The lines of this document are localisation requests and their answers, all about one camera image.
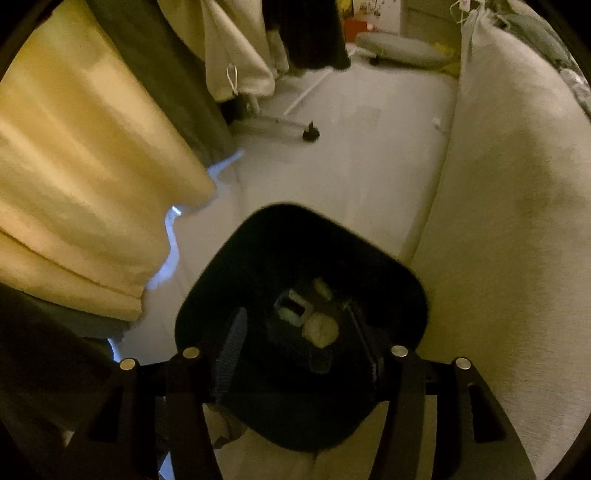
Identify hanging clothes on rack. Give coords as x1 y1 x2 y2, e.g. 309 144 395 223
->
87 0 352 167

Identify black trash bin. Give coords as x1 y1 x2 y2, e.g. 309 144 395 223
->
174 203 429 453

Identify white clothes rack base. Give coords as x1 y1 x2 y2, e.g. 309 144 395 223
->
226 67 335 143

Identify grey cushioned stool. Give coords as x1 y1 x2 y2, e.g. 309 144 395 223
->
355 32 457 70

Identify yellow garment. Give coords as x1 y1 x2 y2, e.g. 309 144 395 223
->
1 1 215 321

